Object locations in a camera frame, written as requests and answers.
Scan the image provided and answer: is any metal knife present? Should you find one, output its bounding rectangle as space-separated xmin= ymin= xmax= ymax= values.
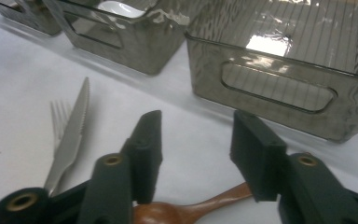
xmin=43 ymin=77 xmax=91 ymax=197

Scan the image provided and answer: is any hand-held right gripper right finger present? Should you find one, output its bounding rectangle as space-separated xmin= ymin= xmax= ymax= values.
xmin=229 ymin=109 xmax=289 ymax=203

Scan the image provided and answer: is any metal fork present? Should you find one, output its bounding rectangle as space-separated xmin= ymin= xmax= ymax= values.
xmin=49 ymin=99 xmax=73 ymax=157

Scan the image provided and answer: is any smoky clear plastic bin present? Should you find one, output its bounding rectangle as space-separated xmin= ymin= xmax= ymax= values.
xmin=41 ymin=0 xmax=190 ymax=77
xmin=185 ymin=0 xmax=358 ymax=144
xmin=0 ymin=0 xmax=62 ymax=36

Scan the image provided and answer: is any brown wooden spoon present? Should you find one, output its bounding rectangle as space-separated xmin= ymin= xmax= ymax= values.
xmin=133 ymin=181 xmax=253 ymax=224

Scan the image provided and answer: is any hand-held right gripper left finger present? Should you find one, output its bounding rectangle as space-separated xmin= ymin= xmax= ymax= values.
xmin=120 ymin=109 xmax=163 ymax=204

